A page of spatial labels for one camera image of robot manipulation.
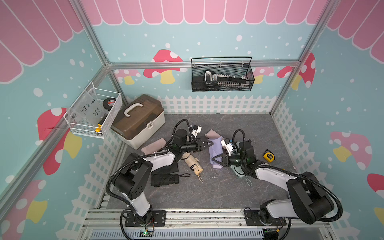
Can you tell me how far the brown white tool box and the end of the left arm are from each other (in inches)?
12.6

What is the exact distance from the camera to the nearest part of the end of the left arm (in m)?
0.71

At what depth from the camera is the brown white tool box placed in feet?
2.99
